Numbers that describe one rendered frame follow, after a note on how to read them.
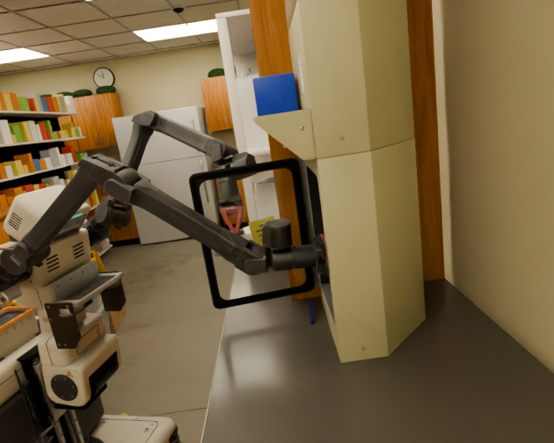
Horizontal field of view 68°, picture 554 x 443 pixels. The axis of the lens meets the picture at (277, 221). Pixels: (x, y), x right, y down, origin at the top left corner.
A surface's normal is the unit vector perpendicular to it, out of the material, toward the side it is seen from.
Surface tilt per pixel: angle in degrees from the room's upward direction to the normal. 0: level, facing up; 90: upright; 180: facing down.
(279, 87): 90
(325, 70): 90
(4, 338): 92
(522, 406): 0
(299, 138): 90
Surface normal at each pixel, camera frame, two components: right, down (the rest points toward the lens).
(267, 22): 0.03, 0.24
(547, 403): -0.14, -0.96
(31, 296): -0.22, 0.27
